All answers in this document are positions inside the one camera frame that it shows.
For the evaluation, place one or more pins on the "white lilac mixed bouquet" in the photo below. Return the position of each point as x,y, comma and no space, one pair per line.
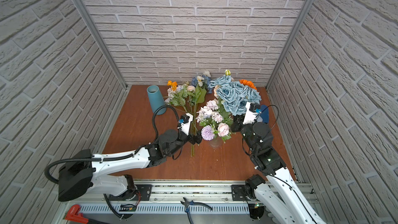
215,121

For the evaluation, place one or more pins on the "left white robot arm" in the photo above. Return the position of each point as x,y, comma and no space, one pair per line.
88,173

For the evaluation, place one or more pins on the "red clamp tool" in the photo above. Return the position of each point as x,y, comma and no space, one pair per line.
74,215

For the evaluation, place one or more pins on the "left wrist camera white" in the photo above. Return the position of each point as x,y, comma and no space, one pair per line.
184,123

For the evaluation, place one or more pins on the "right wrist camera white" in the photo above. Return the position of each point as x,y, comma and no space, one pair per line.
253,110

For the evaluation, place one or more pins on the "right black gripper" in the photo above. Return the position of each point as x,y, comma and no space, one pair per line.
238,124

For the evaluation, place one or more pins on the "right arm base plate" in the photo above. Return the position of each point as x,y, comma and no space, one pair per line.
241,193

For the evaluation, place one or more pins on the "teal ceramic vase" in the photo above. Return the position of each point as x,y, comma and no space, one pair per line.
155,97

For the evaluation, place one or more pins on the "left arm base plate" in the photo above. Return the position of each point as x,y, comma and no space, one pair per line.
141,190

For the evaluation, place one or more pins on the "clear glass vase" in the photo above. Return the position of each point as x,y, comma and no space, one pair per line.
216,142

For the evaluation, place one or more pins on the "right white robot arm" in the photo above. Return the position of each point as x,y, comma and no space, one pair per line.
275,188

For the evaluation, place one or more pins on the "white slotted cable duct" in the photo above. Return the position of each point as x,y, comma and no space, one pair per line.
168,208

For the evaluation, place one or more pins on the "dusty blue rose bouquet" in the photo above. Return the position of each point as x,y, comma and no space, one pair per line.
234,97

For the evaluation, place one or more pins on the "peach rose stem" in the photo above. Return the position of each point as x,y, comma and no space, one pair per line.
221,81

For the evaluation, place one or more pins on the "orange white small bouquet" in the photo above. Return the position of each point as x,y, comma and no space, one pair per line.
177,95

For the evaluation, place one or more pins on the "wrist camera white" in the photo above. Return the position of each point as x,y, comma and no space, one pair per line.
253,110
184,123

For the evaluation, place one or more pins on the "orange gerbera stem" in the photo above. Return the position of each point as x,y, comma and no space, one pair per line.
248,85

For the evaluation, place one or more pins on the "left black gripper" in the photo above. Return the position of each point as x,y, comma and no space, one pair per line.
193,137

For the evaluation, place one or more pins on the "blue oval object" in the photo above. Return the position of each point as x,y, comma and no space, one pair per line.
264,113

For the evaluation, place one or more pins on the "blue hydrangea white bouquet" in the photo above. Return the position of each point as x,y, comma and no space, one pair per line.
198,88

